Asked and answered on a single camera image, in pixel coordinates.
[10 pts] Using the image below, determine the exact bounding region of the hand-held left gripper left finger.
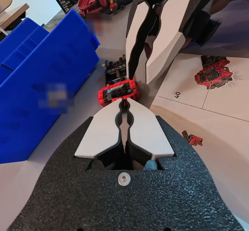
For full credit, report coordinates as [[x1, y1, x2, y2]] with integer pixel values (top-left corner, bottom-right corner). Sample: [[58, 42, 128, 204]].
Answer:
[[74, 98, 123, 160]]

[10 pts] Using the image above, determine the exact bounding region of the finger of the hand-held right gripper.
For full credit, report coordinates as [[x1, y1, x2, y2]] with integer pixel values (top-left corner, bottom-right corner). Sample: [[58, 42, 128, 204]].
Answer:
[[145, 0, 197, 84], [125, 1, 151, 78]]

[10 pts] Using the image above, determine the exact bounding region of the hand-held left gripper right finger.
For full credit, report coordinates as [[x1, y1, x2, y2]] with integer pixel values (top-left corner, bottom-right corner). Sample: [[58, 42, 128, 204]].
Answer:
[[125, 98, 175, 160]]

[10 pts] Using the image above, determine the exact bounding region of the red and black lego car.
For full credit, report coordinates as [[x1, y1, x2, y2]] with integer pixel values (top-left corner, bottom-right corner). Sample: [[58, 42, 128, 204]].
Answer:
[[97, 54, 140, 107]]

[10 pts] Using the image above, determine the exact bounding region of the lego instruction booklet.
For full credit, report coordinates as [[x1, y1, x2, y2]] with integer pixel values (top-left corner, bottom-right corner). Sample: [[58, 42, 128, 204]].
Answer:
[[151, 53, 249, 216]]

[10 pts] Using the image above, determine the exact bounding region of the blue storage bin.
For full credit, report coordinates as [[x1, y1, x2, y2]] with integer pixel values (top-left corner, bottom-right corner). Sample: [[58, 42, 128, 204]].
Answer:
[[0, 9, 100, 164]]

